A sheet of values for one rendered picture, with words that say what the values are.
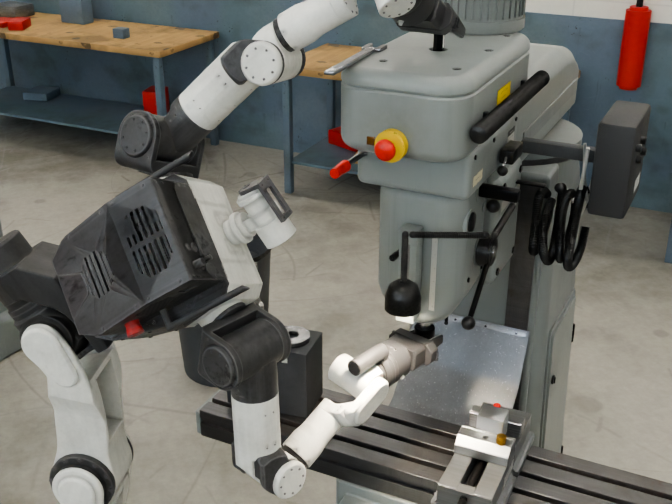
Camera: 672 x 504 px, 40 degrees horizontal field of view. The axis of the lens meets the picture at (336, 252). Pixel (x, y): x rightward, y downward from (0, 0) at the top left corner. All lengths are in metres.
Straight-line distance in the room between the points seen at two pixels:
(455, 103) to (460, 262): 0.41
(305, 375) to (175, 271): 0.77
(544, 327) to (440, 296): 0.59
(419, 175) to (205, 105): 0.43
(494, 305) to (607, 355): 2.18
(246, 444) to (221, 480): 1.89
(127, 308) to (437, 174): 0.64
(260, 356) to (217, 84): 0.50
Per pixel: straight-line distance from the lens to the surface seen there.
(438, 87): 1.63
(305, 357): 2.23
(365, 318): 4.69
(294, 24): 1.64
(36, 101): 7.97
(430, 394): 2.48
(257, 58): 1.64
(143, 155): 1.74
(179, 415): 4.02
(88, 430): 2.01
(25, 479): 3.82
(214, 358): 1.65
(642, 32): 5.93
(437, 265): 1.90
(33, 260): 1.88
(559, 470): 2.23
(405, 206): 1.87
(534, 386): 2.54
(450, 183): 1.78
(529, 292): 2.38
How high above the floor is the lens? 2.29
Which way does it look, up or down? 25 degrees down
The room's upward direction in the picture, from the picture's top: straight up
